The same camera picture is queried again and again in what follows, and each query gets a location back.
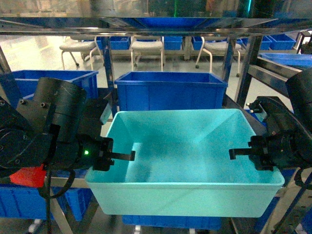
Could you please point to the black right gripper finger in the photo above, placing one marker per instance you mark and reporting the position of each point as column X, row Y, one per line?
column 233, row 153

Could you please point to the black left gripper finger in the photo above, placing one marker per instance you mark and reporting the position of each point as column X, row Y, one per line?
column 126, row 157

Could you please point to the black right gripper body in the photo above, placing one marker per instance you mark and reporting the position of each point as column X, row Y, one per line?
column 284, row 145

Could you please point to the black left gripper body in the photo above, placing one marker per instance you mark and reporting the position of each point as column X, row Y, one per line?
column 94, row 153

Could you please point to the teal plastic bin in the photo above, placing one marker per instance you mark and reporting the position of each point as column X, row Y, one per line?
column 182, row 166

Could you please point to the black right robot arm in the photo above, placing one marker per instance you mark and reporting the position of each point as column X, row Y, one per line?
column 300, row 86

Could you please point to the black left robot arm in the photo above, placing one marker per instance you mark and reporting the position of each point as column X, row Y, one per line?
column 43, row 141

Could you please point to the blue bin right shelf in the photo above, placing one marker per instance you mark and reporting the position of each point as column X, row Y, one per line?
column 294, row 60

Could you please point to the stainless steel shelf rack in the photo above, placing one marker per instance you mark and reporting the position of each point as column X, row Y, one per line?
column 270, row 73

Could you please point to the blue bin behind teal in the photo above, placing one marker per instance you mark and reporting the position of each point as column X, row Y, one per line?
column 149, row 91

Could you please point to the blue bin lower middle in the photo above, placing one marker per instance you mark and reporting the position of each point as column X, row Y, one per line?
column 186, row 222

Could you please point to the blue bin lower left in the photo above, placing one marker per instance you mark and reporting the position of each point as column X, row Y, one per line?
column 22, row 202

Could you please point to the white chair left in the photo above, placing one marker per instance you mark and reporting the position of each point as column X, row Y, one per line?
column 86, row 44

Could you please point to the white chair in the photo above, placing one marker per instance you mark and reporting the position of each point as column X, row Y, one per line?
column 146, row 44
column 209, row 45
column 86, row 44

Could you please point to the white chair right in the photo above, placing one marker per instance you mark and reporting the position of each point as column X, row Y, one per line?
column 209, row 45

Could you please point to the white chair middle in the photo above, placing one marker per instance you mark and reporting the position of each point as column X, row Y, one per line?
column 146, row 44

